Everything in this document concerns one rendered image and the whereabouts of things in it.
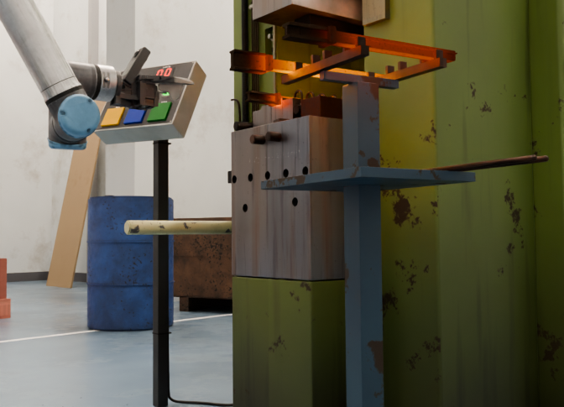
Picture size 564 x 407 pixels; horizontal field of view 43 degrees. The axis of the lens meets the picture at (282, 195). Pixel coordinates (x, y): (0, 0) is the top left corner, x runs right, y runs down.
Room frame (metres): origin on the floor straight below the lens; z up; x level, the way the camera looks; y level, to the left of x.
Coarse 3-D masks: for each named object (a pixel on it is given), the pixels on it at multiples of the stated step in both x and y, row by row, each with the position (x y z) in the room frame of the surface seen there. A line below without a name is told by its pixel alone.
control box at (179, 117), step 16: (176, 64) 2.47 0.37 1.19; (192, 64) 2.43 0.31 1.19; (192, 80) 2.42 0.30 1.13; (160, 96) 2.41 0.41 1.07; (192, 96) 2.42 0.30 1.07; (176, 112) 2.34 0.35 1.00; (192, 112) 2.42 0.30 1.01; (112, 128) 2.43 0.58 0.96; (128, 128) 2.40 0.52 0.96; (144, 128) 2.38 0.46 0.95; (160, 128) 2.36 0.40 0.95; (176, 128) 2.34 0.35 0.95
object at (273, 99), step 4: (248, 92) 2.05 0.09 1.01; (252, 92) 2.05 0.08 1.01; (256, 92) 2.05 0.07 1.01; (260, 92) 2.06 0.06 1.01; (264, 92) 2.07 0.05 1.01; (248, 96) 2.05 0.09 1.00; (252, 96) 2.06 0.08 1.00; (256, 96) 2.07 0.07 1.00; (260, 96) 2.07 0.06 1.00; (264, 96) 2.08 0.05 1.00; (268, 96) 2.09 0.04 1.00; (272, 96) 2.10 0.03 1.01; (276, 96) 2.10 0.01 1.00; (280, 96) 2.10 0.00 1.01; (248, 100) 2.05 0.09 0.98; (252, 100) 2.04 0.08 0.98; (256, 100) 2.05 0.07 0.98; (260, 100) 2.06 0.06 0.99; (264, 100) 2.07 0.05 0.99; (268, 100) 2.09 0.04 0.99; (272, 100) 2.10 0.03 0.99; (276, 100) 2.10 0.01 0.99; (280, 100) 2.10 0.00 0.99; (268, 104) 2.11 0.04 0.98; (272, 104) 2.11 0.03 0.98; (276, 104) 2.10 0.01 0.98; (280, 104) 2.10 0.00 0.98
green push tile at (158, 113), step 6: (162, 102) 2.38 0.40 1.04; (168, 102) 2.37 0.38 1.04; (156, 108) 2.38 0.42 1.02; (162, 108) 2.36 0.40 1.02; (168, 108) 2.35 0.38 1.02; (150, 114) 2.37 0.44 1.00; (156, 114) 2.36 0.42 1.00; (162, 114) 2.35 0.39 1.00; (150, 120) 2.36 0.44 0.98; (156, 120) 2.35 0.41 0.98; (162, 120) 2.34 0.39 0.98
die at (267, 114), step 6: (282, 102) 2.10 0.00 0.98; (288, 102) 2.07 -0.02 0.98; (294, 102) 2.06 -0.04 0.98; (264, 108) 2.17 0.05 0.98; (270, 108) 2.14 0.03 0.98; (276, 108) 2.12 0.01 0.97; (282, 108) 2.10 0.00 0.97; (288, 108) 2.07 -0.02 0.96; (258, 114) 2.19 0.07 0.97; (264, 114) 2.17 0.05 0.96; (270, 114) 2.14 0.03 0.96; (276, 114) 2.12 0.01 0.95; (282, 114) 2.10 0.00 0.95; (288, 114) 2.08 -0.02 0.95; (294, 114) 2.06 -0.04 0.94; (258, 120) 2.19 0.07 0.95; (264, 120) 2.17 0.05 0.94; (270, 120) 2.14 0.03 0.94
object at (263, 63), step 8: (232, 56) 1.56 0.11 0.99; (240, 56) 1.57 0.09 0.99; (248, 56) 1.58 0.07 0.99; (256, 56) 1.59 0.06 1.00; (264, 56) 1.60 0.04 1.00; (272, 56) 1.59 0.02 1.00; (232, 64) 1.56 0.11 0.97; (240, 64) 1.57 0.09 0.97; (248, 64) 1.58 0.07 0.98; (256, 64) 1.59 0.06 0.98; (264, 64) 1.60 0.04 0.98; (272, 64) 1.59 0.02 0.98; (280, 64) 1.62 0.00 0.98; (288, 64) 1.63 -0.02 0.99; (304, 64) 1.65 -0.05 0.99; (248, 72) 1.60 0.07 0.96; (256, 72) 1.60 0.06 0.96; (264, 72) 1.60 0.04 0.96; (280, 72) 1.65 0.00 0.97; (288, 72) 1.65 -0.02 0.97; (344, 72) 1.71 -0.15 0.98; (352, 72) 1.72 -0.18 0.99; (360, 72) 1.74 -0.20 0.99
